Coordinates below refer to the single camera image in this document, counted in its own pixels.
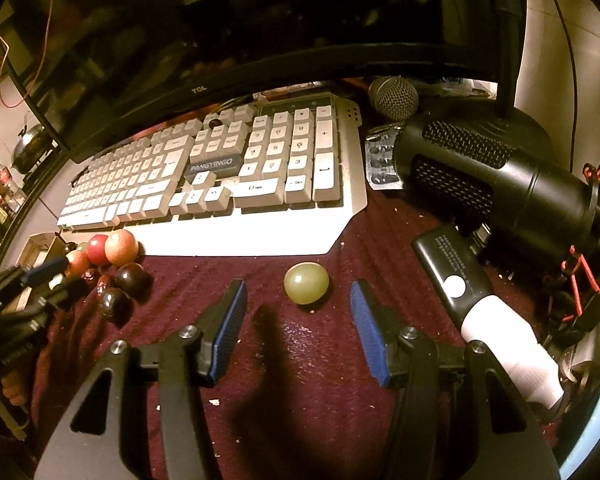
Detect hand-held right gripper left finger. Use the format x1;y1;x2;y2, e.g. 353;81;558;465
34;279;248;480

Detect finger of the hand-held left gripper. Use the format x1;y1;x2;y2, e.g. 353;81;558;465
22;256;70;286
40;276;88;311

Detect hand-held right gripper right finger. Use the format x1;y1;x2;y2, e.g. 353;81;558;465
349;279;561;480

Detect red cherry tomato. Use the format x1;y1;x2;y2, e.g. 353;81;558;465
87;234;113;267

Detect green grape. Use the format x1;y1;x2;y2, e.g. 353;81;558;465
284;262;331;306

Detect person's left hand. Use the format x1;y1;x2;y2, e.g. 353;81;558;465
0;362;31;418

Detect small cardboard box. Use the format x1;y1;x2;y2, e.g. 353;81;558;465
12;232;71;281

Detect dark brown round fruit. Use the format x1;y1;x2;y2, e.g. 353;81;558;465
114;263;148;299
100;287;132;323

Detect peach-coloured round fruit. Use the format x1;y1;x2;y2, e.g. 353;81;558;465
105;230;140;267

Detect group of small bottles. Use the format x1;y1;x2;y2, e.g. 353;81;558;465
0;160;28;241

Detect black and white electric trimmer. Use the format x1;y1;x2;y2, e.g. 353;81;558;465
411;226;566;408

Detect white computer keyboard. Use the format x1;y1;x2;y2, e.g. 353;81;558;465
56;91;369;256

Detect metal kettle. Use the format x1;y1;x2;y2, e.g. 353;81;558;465
11;122;56;173

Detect silver pill blister pack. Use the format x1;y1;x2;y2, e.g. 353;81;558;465
365;124;406;191

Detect large black condenser microphone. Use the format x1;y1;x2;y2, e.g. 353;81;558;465
395;110;600;281

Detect mesh-head handheld microphone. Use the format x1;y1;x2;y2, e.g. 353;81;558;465
368;76;421;122

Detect black computer monitor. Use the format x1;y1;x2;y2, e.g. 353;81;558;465
0;0;526;163

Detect black shock mount red cords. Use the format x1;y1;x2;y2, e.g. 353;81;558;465
545;150;600;331

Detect red wire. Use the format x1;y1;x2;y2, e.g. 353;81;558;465
0;0;57;108

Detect black cable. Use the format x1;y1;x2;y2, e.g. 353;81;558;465
540;0;581;171

